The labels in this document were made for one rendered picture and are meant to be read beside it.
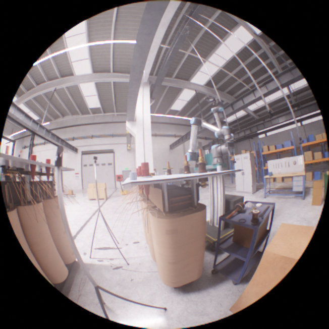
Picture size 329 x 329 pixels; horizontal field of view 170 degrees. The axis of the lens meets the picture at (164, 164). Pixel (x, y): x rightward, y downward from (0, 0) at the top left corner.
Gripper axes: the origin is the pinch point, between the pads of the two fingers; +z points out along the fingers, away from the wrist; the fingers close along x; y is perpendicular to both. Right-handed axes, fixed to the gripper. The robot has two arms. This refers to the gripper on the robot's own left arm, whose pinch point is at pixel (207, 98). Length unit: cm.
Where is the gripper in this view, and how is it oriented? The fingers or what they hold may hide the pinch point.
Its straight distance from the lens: 214.8
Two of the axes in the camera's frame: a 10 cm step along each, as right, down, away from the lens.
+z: -9.7, -1.3, -2.0
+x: 1.6, 2.6, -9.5
